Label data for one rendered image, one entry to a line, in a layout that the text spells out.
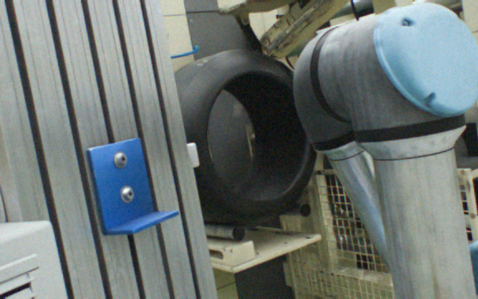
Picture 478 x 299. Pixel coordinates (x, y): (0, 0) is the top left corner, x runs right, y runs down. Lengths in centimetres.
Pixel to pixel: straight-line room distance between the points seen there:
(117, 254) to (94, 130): 13
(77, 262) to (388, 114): 34
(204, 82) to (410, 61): 119
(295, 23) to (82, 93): 154
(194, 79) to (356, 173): 104
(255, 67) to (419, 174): 124
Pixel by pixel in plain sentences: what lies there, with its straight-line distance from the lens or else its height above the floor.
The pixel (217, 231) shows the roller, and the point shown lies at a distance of 181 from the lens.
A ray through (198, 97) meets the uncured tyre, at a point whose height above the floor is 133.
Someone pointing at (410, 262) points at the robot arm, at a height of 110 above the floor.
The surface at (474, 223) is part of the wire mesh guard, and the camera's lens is 173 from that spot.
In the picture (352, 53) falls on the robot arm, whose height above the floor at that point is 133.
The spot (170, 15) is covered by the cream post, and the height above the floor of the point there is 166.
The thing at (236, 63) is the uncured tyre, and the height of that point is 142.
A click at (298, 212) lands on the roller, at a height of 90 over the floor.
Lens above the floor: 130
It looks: 4 degrees down
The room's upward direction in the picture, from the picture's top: 10 degrees counter-clockwise
